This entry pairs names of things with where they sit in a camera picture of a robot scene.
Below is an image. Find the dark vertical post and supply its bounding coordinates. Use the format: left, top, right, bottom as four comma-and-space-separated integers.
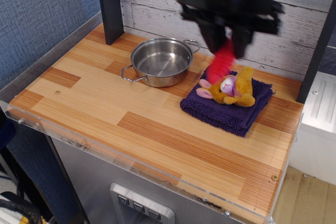
296, 0, 335, 103
99, 0, 124, 45

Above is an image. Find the white ribbed appliance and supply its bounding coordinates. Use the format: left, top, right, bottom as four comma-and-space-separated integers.
289, 72, 335, 185

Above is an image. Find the stainless steel pot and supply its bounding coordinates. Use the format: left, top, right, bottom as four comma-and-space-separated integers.
121, 37, 200, 88

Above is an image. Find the black braided cable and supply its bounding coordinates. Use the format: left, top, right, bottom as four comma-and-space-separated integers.
0, 199, 43, 224

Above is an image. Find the brown plush bunny toy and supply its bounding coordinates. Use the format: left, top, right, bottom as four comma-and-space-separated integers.
196, 67, 256, 107

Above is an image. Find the clear acrylic edge guard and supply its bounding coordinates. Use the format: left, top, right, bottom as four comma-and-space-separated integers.
0, 99, 276, 224

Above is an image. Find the dark vertical post right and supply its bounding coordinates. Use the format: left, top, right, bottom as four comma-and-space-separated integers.
296, 0, 335, 103

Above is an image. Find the silver dispenser button panel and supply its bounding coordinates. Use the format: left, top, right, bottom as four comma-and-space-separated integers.
110, 183, 175, 224

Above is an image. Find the red-handled metal spoon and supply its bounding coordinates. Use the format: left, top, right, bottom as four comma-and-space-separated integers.
206, 31, 236, 84

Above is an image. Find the dark vertical post left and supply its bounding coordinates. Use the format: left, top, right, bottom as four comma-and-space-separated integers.
99, 0, 124, 45

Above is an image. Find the stainless steel cabinet front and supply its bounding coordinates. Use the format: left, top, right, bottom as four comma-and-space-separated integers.
48, 136, 224, 224

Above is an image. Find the purple folded towel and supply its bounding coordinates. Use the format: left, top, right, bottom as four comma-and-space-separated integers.
180, 68, 273, 137

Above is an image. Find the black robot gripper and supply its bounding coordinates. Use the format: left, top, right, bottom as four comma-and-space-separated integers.
177, 0, 284, 58

